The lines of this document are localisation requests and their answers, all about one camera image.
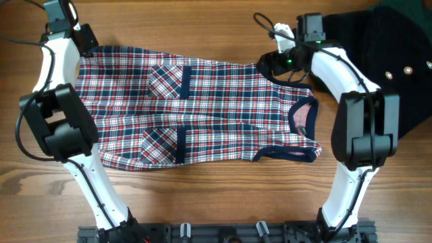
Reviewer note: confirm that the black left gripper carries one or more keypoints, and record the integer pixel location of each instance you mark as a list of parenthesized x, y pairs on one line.
[(91, 40)]

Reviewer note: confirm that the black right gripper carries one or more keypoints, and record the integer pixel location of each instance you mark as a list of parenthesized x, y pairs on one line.
[(275, 56)]

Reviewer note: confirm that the plaid sleeveless dress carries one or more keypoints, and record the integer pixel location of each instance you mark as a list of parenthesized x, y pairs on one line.
[(157, 110)]

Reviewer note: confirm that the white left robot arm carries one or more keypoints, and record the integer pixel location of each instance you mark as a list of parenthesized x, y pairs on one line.
[(66, 132)]

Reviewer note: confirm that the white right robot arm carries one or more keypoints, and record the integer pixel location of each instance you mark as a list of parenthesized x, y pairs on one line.
[(364, 133)]

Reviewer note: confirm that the black knit jacket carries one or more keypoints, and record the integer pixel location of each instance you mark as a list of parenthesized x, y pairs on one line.
[(391, 51)]

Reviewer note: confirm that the green garment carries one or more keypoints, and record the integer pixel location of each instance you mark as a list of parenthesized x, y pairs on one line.
[(419, 11)]

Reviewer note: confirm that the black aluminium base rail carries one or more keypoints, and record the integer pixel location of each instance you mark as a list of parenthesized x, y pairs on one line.
[(226, 232)]

